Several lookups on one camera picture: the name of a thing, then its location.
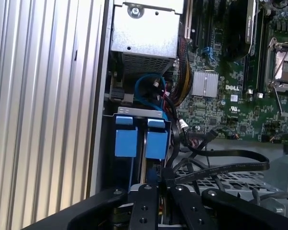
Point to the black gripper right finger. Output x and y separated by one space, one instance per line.
194 215

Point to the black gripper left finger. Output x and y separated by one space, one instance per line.
144 210

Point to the hard disk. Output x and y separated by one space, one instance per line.
126 143

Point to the metal disk bay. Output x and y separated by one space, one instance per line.
134 110

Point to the black RAM slot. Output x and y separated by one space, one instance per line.
260 48
254 74
247 74
267 48

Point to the black expansion slot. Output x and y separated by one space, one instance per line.
208 21
196 24

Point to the beige expansion slot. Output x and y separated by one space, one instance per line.
187 21

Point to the perforated metal drive cage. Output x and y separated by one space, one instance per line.
242 179

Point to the green motherboard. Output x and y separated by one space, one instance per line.
249 115

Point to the black PC case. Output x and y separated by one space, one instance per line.
101 95

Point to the silver chipset heatsink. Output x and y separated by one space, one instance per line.
205 83

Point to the blue board connector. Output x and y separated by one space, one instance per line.
207 51

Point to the grey power supply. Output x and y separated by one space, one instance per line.
144 36

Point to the CPU socket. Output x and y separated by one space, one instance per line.
280 51

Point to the black graphics card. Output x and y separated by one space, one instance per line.
237 31

